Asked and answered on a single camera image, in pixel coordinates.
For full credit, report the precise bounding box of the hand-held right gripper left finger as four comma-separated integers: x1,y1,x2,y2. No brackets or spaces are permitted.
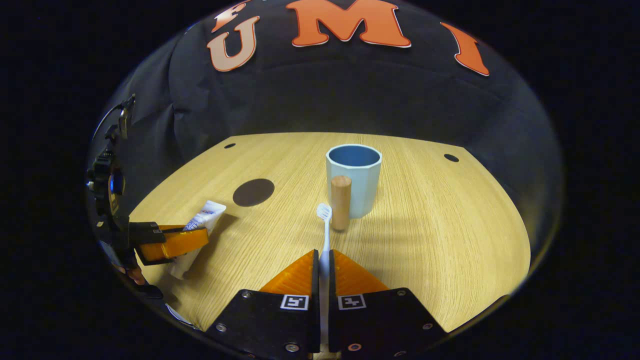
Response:
205,249,321,360

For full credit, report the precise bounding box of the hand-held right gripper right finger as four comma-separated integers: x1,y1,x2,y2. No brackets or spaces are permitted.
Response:
328,249,448,360

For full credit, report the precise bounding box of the white toothpaste tube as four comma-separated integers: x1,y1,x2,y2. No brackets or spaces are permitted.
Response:
169,200,227,280

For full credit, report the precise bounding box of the white toothbrush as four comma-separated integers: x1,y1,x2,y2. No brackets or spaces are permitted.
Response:
316,202,333,346

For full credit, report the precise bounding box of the dark round coaster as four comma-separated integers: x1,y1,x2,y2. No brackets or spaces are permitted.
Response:
232,178,276,208

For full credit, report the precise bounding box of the light blue cup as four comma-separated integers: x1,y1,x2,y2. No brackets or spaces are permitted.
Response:
326,144,383,232

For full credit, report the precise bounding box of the black backdrop cloth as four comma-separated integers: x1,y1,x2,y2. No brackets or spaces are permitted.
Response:
92,0,563,241

